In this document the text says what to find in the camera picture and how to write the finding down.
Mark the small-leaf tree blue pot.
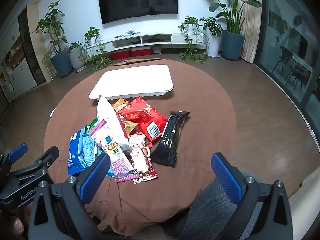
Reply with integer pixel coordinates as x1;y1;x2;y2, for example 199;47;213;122
32;1;73;78

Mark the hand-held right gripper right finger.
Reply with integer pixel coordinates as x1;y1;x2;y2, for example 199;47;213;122
211;152;293;240

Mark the black snack packet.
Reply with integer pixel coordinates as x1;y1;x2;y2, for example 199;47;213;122
151;111;190;167

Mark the person's left hand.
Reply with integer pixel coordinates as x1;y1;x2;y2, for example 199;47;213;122
0;204;32;240

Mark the tangled green cable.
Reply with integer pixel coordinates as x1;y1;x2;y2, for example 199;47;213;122
120;29;140;37

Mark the beige curtain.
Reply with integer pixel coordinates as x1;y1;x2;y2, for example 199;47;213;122
241;0;262;63

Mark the green snack packet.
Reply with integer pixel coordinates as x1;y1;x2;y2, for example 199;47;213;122
84;117;98;133

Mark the pink cartoon snack packet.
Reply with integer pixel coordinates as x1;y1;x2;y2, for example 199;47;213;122
88;120;138;183

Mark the gold candy packet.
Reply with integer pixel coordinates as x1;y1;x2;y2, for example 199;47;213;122
121;117;139;135

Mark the white television console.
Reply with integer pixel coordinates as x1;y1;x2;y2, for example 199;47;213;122
99;31;208;54

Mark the plant in tall white pot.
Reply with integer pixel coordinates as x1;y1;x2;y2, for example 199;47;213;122
199;17;223;58

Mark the red storage box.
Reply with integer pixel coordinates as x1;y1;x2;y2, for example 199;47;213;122
131;48;152;57
110;50;130;60

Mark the cream sofa cushion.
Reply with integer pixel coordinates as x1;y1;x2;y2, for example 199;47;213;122
287;172;320;230

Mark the sliding glass door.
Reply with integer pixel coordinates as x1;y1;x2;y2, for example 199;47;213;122
255;0;320;115

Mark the light blue snack packet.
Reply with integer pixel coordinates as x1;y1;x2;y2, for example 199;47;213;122
82;132;114;177

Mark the white snack bag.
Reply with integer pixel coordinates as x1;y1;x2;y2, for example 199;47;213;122
97;95;125;140

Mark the white chocolate-print snack packet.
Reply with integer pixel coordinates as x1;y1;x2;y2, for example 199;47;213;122
132;148;158;184

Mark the wall television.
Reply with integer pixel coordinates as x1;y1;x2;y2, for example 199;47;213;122
97;0;179;25

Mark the built-in wall cabinet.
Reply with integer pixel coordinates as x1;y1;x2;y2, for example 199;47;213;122
0;5;53;103

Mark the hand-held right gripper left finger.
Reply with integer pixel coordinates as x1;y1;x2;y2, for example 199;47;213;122
29;152;112;240

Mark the trailing plant on console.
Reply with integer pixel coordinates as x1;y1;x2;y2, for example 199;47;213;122
178;16;208;63

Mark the broad-leaf plant blue pot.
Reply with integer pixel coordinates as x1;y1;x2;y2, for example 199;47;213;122
195;0;262;61

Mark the white plastic tray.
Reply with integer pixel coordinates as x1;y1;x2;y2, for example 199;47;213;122
89;64;174;100

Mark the trailing vine on stand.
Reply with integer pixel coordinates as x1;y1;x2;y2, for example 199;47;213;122
84;26;113;70

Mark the person's grey trouser leg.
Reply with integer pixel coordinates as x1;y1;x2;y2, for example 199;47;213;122
162;171;265;240

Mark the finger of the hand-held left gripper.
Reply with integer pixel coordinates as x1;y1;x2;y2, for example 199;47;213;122
34;146;60;168
0;143;28;175

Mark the red snack bag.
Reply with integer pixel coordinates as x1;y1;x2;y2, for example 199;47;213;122
117;96;168;141

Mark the orange snack packet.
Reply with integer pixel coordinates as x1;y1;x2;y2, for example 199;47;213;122
112;98;129;112

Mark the plant in ribbed white pot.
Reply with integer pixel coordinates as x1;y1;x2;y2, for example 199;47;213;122
68;41;87;72

